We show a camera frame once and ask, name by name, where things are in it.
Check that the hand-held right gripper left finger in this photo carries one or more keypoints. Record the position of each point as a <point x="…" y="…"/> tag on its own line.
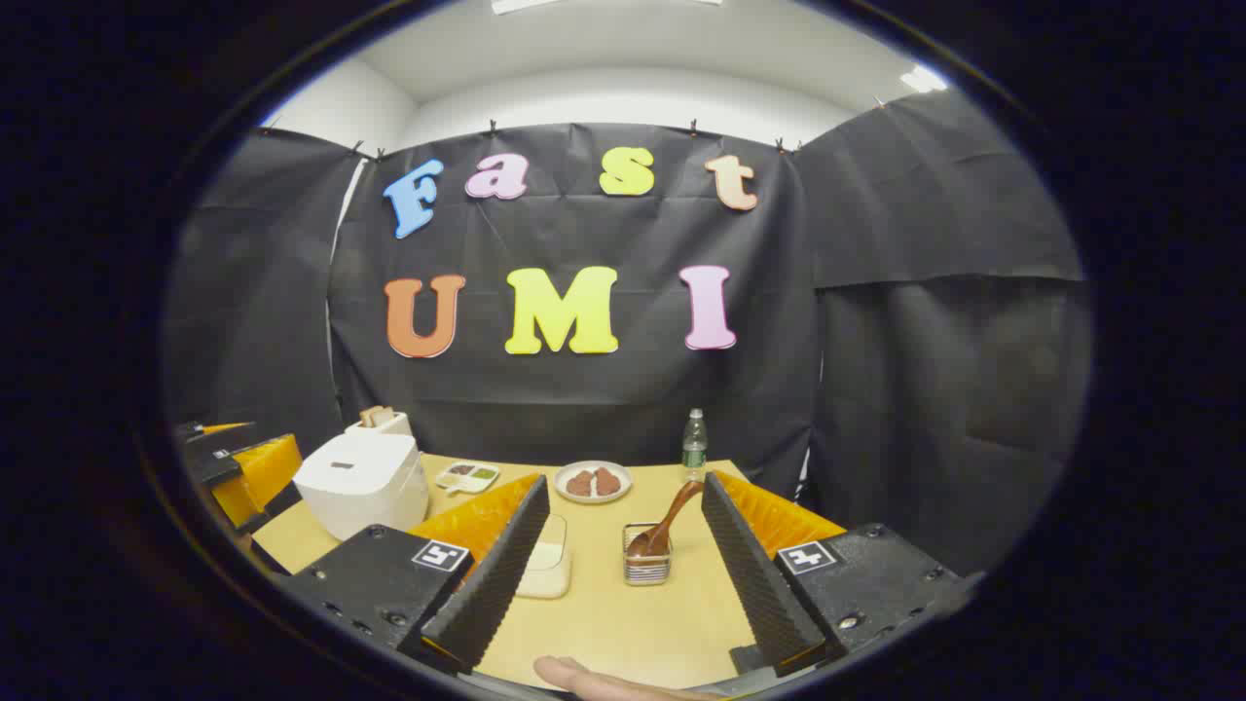
<point x="496" y="584"/>

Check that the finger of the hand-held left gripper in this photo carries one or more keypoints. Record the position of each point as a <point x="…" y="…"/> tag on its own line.
<point x="219" y="431"/>
<point x="265" y="472"/>

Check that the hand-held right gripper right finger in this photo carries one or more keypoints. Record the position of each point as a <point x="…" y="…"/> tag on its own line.
<point x="759" y="584"/>

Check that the white rice cooker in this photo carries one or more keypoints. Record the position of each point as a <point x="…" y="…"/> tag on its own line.
<point x="365" y="482"/>

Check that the brown wooden spoon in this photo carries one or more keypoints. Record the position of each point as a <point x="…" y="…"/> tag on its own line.
<point x="667" y="521"/>

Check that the clear plastic container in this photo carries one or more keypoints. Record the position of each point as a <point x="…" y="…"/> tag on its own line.
<point x="547" y="531"/>

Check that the small white side dish tray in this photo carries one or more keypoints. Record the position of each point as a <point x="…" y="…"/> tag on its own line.
<point x="467" y="476"/>

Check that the white toaster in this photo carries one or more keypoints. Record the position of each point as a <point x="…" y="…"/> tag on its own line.
<point x="384" y="426"/>

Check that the round white plate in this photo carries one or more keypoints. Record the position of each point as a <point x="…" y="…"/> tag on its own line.
<point x="592" y="498"/>

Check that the brown meat piece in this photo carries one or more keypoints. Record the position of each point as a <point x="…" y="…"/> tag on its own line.
<point x="607" y="481"/>
<point x="580" y="484"/>

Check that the green label water bottle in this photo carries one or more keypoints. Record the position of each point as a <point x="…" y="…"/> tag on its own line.
<point x="694" y="448"/>

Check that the black backdrop cloth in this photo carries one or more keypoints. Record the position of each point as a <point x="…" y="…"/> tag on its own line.
<point x="584" y="389"/>

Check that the long ceiling light panel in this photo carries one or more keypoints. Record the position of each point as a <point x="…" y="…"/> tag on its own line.
<point x="526" y="5"/>

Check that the small ceiling light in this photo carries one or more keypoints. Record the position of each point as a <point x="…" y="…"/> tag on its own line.
<point x="925" y="78"/>

